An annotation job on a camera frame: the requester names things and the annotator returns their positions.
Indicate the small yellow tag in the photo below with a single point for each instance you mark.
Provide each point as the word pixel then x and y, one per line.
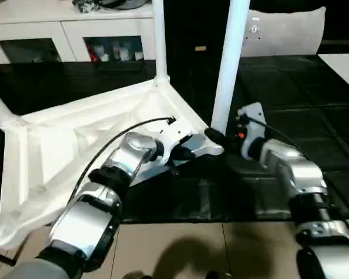
pixel 200 49

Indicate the white flat board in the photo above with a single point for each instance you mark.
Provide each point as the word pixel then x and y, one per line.
pixel 344 70

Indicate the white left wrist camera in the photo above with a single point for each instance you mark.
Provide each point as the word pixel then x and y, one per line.
pixel 174 139

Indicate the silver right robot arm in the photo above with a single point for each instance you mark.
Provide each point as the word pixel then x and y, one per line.
pixel 302 197

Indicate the white glass-door cabinet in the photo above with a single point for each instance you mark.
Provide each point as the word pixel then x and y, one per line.
pixel 58 32

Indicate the white plastic table top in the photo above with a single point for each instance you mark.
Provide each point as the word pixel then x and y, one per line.
pixel 64 139

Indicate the dark items on cabinet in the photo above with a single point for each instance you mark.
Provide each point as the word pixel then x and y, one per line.
pixel 110 4

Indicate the black metal frame leg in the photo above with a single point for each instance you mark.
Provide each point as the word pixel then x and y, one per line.
pixel 3 257

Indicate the black table mat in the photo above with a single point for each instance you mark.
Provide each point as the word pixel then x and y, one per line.
pixel 302 116

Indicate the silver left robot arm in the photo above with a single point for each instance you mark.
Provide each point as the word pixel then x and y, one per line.
pixel 93 203

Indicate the grey cushion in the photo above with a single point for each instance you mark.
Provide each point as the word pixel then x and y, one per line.
pixel 285 32

